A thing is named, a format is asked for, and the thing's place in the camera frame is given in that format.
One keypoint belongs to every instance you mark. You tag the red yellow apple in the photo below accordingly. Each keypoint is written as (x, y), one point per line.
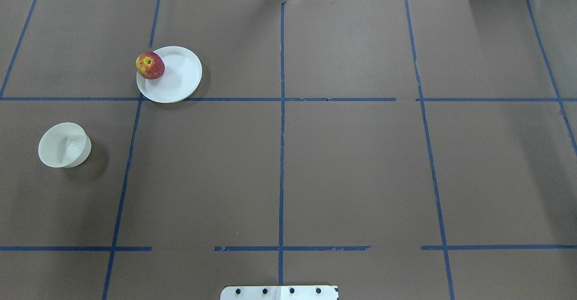
(150, 65)

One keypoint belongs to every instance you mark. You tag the brown paper table cover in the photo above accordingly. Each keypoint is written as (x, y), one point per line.
(396, 149)

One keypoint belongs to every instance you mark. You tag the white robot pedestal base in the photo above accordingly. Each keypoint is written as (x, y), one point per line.
(304, 292)

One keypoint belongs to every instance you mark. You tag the white round plate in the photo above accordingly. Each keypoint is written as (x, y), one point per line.
(183, 72)

